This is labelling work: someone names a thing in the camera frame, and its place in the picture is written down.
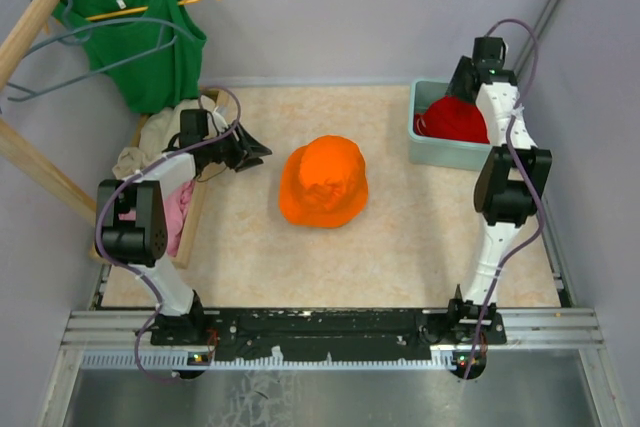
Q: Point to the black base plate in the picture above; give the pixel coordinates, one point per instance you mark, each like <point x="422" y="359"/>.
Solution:
<point x="381" y="334"/>

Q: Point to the aluminium rail frame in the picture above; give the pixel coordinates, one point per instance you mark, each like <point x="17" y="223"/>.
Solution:
<point x="121" y="339"/>

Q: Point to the grey clothes hanger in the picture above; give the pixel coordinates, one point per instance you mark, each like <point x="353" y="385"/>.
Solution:
<point x="108" y="44"/>

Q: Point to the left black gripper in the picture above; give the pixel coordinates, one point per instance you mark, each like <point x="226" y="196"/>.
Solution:
<point x="246" y="150"/>

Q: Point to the red hat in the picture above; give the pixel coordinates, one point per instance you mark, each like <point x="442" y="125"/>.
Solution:
<point x="450" y="118"/>

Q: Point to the light blue plastic bin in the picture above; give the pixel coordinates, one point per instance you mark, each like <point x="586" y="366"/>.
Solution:
<point x="435" y="151"/>

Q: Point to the green tank top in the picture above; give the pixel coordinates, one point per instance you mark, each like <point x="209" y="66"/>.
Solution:
<point x="161" y="80"/>

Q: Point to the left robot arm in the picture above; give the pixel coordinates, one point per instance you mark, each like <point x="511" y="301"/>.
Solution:
<point x="132" y="232"/>

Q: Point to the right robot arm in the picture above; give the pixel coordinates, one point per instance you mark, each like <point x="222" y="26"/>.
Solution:
<point x="510" y="184"/>

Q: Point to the beige garment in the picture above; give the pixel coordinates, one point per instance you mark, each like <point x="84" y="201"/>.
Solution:
<point x="154" y="137"/>

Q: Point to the pink garment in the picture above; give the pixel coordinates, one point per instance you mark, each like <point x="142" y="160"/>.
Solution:
<point x="176" y="207"/>

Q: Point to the orange bucket hat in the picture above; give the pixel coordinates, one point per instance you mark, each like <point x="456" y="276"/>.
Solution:
<point x="324" y="183"/>

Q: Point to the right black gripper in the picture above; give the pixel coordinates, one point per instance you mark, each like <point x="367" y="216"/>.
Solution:
<point x="454" y="88"/>

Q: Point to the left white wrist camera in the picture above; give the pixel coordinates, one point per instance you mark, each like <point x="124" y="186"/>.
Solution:
<point x="216" y="121"/>

